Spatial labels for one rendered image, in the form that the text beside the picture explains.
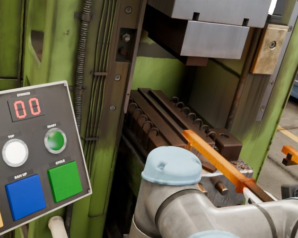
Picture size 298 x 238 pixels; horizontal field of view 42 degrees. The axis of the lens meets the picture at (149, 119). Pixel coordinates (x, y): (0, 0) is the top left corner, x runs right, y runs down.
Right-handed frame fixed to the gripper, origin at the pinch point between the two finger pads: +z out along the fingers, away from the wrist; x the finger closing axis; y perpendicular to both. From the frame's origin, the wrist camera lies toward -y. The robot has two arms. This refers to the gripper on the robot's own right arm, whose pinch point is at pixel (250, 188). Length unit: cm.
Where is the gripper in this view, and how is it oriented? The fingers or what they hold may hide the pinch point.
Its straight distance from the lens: 102.3
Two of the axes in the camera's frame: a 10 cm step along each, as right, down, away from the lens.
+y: -1.6, 9.0, 4.1
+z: -3.9, -4.4, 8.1
